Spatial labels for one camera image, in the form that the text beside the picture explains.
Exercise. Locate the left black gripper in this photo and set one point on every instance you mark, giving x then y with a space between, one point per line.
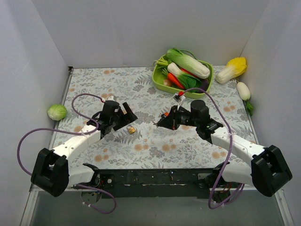
121 117

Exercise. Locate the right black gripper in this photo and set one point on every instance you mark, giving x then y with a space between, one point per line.
174 118

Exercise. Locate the orange black padlock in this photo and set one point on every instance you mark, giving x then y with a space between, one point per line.
164 115

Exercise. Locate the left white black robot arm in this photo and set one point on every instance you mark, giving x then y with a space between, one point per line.
52 171

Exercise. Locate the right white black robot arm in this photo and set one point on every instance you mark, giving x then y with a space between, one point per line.
265 167

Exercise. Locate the floral table mat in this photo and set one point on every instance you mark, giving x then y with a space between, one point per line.
149 146

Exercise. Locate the toy orange carrot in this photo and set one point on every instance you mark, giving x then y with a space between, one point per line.
174 80

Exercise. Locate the toy green leafy vegetable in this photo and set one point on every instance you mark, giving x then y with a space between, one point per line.
188 81

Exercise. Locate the green plastic tray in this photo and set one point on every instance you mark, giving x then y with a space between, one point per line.
158 79

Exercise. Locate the toy purple eggplant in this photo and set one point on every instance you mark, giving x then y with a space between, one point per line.
204 84

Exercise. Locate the toy red pepper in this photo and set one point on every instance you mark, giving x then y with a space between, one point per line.
185 71

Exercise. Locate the large toy napa cabbage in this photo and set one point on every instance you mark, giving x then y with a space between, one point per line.
188 63

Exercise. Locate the toy round green cabbage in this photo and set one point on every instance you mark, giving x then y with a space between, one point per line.
57 112

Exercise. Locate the toy white radish on table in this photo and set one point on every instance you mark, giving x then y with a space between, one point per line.
245 95

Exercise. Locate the toy yellow-leaf cabbage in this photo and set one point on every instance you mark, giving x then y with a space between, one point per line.
234 68

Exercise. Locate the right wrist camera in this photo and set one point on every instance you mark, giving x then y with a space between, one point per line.
179 98

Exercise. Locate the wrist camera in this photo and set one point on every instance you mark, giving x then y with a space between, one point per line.
112 98
179 98

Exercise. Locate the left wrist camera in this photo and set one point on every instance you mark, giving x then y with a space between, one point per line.
112 98

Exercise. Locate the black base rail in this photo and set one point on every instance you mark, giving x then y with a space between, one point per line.
147 183

